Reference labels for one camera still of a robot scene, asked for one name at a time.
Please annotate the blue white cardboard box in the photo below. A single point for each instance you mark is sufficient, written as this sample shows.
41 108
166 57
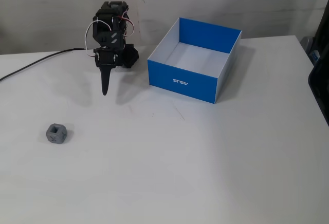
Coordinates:
180 80

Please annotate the gray block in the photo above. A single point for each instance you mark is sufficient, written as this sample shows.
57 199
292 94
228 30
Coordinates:
57 134

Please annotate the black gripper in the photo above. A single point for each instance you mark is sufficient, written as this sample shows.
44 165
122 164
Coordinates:
106 59

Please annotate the gray object with blue label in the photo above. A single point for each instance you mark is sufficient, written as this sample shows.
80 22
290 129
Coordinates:
309 48

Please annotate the black plastic tray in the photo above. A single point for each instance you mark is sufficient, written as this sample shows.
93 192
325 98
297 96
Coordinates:
320 93

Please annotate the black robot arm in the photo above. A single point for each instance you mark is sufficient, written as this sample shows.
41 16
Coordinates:
108 16

